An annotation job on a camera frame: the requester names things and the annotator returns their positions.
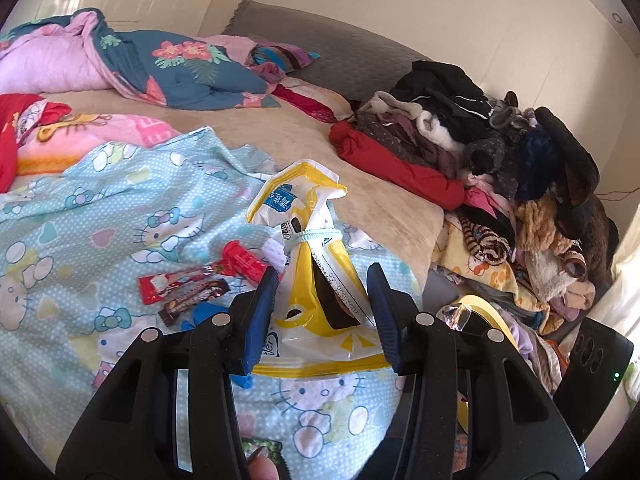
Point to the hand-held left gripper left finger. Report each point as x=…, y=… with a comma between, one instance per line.
x=260, y=312

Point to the red printed cloth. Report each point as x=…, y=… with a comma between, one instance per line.
x=15, y=135

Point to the red candy wrapper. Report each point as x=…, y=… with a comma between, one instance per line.
x=165, y=285

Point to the dark blue fuzzy garment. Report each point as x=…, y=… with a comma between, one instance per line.
x=537, y=160

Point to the red ridged plastic cylinder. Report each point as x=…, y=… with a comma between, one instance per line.
x=242, y=260

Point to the recessed ceiling light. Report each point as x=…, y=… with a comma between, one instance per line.
x=617, y=17

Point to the light blue cartoon cat sheet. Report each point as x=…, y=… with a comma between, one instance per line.
x=100, y=240

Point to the pink garment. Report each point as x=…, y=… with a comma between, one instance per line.
x=487, y=200

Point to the yellow cartoon blanket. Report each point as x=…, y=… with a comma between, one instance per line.
x=465, y=275

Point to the clear plastic wrapper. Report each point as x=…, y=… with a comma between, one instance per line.
x=455, y=316

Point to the yellow rimmed black trash bin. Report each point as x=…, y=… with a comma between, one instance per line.
x=492, y=312

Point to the tiger striped cloth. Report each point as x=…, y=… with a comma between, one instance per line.
x=482, y=240

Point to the black jacket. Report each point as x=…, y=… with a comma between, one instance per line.
x=445, y=90

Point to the brown chocolate bar wrapper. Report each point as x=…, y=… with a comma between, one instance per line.
x=200, y=296

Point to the white crumpled wrapper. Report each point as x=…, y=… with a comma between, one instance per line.
x=274, y=252

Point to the green snack packet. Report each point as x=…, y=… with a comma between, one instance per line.
x=265, y=445

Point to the blue floral quilt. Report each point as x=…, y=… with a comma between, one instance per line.
x=190, y=60

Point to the person's left hand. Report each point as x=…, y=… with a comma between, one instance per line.
x=264, y=467

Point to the red and cream pillow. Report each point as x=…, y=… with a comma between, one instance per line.
x=315, y=100

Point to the beige bed sheet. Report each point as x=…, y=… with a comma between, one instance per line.
x=300, y=140

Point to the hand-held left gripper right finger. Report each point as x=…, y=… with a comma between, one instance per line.
x=382, y=312

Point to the grey padded headboard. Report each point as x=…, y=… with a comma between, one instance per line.
x=350, y=55

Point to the white fleece garment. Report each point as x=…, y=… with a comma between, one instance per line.
x=440, y=130

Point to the white curtain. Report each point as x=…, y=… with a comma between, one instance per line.
x=617, y=300

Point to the pink cartoon blanket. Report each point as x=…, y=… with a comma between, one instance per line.
x=115, y=130

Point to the black furry garment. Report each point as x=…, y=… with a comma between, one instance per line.
x=575, y=170

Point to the red folded garment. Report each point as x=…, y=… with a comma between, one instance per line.
x=400, y=170

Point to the striped pillow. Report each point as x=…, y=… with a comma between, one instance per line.
x=287, y=57

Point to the grey dotted garment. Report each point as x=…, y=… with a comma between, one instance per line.
x=492, y=160

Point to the beige garment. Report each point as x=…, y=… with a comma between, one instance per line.
x=387, y=105

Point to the yellow and white snack bag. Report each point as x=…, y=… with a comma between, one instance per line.
x=320, y=265

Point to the dark dotted garment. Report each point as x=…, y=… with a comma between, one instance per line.
x=390, y=132

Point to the light purple garment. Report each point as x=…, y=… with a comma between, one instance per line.
x=520, y=335

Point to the brown plush toy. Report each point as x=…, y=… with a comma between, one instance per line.
x=555, y=260

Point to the grey plush item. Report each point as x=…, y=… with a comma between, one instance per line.
x=510, y=112

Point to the light blue elastic band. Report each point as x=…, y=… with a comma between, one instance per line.
x=310, y=234

